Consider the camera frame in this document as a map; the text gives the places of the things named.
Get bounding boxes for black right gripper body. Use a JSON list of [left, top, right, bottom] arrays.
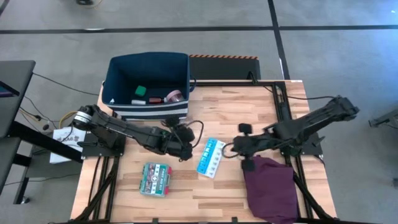
[[233, 131, 277, 158]]

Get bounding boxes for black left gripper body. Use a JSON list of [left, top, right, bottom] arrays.
[[146, 125, 196, 157]]

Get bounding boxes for white blue pill organizer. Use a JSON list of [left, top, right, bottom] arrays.
[[196, 137, 227, 179]]

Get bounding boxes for green first aid kit box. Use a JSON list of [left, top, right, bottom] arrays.
[[139, 162, 173, 198]]

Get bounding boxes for amber medicine bottle white cap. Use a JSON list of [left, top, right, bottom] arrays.
[[148, 96, 169, 105]]

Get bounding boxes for pink bandage roll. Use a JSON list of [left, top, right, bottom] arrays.
[[166, 89, 185, 104]]

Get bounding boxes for navy white striped fabric basket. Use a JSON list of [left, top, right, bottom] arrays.
[[101, 51, 198, 122]]

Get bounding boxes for purple cloth bag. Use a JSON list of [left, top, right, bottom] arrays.
[[243, 155, 300, 224]]

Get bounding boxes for black mat orange striped edge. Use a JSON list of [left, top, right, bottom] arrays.
[[188, 54, 262, 81]]

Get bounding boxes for white printed paper sheet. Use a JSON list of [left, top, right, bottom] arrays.
[[49, 126, 88, 164]]

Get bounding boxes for grey metal stand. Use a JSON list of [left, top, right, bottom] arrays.
[[368, 108, 398, 129]]

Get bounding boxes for dark grey desk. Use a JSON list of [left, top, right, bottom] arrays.
[[0, 59, 37, 195]]

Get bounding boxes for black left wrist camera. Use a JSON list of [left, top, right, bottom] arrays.
[[161, 115, 182, 129]]

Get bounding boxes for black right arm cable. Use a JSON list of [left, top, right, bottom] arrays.
[[221, 141, 238, 159]]

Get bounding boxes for yellow cable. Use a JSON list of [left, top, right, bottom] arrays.
[[58, 110, 78, 129]]

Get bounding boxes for thin black floor cable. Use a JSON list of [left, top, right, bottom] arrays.
[[32, 72, 101, 96]]

